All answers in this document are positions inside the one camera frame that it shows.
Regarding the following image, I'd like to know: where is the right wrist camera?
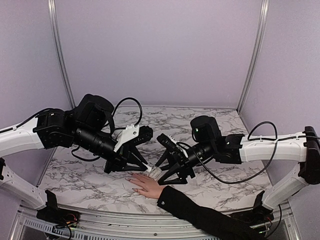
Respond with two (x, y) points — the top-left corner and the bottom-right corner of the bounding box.
(156, 133), (188, 158)

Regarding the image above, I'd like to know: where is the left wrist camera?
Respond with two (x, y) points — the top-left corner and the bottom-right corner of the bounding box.
(113, 124), (154, 152)

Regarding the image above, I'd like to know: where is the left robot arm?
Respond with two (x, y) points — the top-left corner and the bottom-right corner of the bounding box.
(0, 93), (153, 173)

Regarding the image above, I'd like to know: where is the front aluminium rail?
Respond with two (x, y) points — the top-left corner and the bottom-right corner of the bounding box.
(9, 203), (296, 240)

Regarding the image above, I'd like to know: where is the right aluminium frame post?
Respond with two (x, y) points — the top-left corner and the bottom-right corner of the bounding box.
(236, 0), (270, 115)

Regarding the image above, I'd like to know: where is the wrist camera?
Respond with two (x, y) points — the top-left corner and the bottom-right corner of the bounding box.
(113, 124), (154, 152)
(156, 133), (188, 158)

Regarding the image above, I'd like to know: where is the person's bare hand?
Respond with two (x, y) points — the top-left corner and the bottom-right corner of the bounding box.
(125, 173), (165, 199)

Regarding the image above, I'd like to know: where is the left aluminium frame post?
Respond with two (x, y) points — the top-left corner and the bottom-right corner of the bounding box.
(47, 0), (76, 108)

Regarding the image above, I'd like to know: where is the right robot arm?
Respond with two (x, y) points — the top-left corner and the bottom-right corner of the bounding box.
(156, 115), (320, 225)

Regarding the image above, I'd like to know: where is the clear nail polish bottle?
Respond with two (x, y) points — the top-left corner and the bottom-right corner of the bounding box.
(148, 166), (162, 181)

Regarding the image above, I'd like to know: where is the aluminium frame post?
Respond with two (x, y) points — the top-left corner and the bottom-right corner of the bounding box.
(47, 0), (76, 108)
(236, 0), (270, 115)

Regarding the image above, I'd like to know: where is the black sleeved forearm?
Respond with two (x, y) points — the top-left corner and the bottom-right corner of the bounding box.
(157, 186), (266, 240)

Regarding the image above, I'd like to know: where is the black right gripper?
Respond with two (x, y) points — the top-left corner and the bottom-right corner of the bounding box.
(152, 141), (215, 187)

